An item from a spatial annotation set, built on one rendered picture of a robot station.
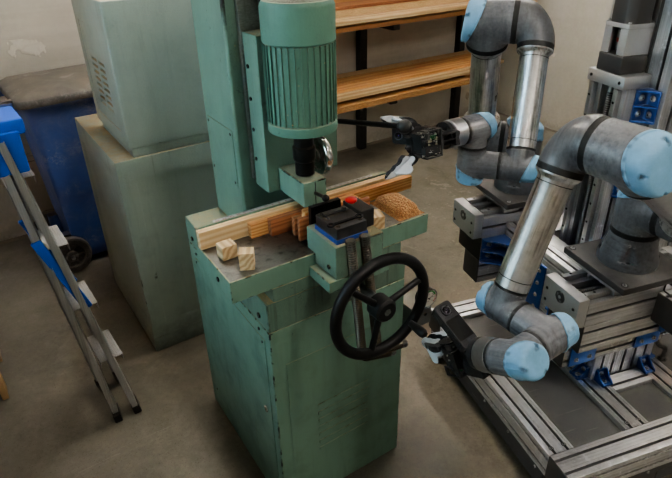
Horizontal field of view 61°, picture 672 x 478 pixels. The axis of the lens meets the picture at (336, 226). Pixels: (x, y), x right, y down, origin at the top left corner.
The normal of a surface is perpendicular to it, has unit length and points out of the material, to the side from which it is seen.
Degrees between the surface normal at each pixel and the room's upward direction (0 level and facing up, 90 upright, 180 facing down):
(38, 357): 0
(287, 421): 90
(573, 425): 0
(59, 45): 90
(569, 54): 90
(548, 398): 0
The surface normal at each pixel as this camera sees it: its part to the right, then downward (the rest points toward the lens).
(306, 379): 0.54, 0.40
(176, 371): -0.02, -0.88
